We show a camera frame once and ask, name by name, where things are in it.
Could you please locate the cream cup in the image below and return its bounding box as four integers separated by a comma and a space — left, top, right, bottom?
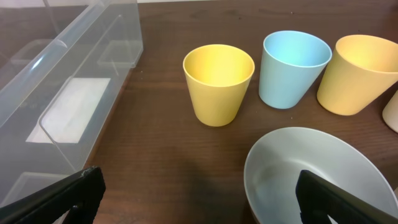
382, 91, 398, 133

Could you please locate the clear plastic storage container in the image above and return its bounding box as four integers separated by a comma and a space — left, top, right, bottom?
1, 1, 144, 206

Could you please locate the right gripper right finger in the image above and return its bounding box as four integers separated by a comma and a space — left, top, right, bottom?
295, 170, 397, 224

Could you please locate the light blue cup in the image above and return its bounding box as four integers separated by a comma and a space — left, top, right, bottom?
259, 30, 332, 109

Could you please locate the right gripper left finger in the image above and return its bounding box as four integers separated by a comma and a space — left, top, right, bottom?
1, 166, 106, 223

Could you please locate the grey bowl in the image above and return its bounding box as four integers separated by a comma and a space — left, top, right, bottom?
244, 127, 397, 223

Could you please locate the yellow cup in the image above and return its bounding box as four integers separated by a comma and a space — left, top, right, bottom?
317, 34, 397, 116
183, 44, 255, 127

